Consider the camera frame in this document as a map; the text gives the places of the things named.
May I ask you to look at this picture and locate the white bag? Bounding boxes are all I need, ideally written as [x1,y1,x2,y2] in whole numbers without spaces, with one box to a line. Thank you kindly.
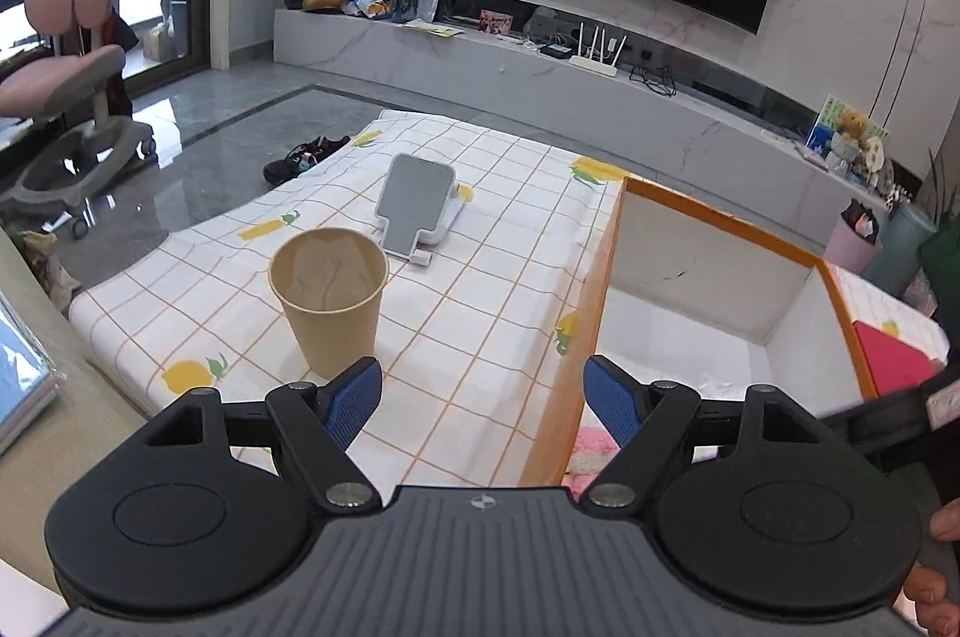
[146,23,188,60]

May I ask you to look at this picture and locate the brown paper cup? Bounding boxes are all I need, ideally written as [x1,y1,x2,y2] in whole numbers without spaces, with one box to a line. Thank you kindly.
[268,228,391,381]

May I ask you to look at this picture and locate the colourful picture card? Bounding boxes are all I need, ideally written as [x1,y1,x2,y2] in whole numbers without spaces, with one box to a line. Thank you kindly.
[805,94,890,158]

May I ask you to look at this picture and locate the lemon print checkered tablecloth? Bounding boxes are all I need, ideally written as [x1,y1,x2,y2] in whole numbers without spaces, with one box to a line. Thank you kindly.
[67,110,950,488]

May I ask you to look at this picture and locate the pink trash bin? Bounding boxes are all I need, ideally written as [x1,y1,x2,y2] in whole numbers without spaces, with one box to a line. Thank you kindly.
[823,198,882,278]

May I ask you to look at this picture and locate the white router with antennas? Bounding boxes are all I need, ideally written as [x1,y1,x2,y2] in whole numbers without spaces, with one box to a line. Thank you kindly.
[568,23,629,78]

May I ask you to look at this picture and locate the yellow paper sheets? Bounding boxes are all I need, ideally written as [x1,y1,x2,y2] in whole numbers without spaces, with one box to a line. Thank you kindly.
[401,20,466,39]

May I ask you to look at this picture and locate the pink grey swivel chair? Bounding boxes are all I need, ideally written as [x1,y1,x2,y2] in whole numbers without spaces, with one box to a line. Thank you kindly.
[0,0,158,233]

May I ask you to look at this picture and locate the yellow teddy bear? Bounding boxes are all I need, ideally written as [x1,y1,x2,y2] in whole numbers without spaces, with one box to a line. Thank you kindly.
[825,107,871,162]

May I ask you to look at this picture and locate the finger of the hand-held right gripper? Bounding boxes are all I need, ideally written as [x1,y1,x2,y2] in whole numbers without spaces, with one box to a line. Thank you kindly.
[817,384,932,456]

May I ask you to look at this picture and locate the white grey phone stand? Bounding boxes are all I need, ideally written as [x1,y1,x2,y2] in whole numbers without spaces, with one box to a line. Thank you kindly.
[373,152,475,268]

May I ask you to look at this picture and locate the red box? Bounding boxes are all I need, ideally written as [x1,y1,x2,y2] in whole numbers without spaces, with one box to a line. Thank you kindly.
[853,320,947,399]

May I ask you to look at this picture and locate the marble television console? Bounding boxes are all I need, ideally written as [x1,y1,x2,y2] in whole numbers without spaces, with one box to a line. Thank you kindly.
[272,7,901,218]

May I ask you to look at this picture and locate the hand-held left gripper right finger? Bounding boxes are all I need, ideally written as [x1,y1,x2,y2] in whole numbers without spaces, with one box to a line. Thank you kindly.
[583,355,824,509]

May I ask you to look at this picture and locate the blue book in plastic sleeve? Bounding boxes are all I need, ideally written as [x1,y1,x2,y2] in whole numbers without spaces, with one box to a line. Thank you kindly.
[0,288,59,454]

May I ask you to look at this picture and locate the black cables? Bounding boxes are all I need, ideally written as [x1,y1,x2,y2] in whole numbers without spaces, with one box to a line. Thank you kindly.
[628,59,680,98]

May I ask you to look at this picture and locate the black shoe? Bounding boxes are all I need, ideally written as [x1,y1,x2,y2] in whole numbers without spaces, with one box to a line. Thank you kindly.
[262,145,331,186]
[300,134,352,162]

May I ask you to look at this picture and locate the person's right hand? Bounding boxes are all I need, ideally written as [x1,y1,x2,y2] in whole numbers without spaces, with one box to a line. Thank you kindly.
[904,500,960,637]

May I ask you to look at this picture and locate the pink fluffy towel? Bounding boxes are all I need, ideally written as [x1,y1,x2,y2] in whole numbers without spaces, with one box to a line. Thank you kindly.
[566,423,623,495]

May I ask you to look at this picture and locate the grey round bin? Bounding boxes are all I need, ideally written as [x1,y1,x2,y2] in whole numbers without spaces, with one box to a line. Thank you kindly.
[861,203,938,300]

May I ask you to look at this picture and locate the orange storage box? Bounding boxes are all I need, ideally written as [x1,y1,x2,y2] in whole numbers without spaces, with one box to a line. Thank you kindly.
[517,175,880,495]

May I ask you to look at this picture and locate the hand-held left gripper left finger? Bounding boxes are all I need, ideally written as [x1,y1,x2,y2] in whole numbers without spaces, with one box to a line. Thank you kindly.
[146,358,385,515]

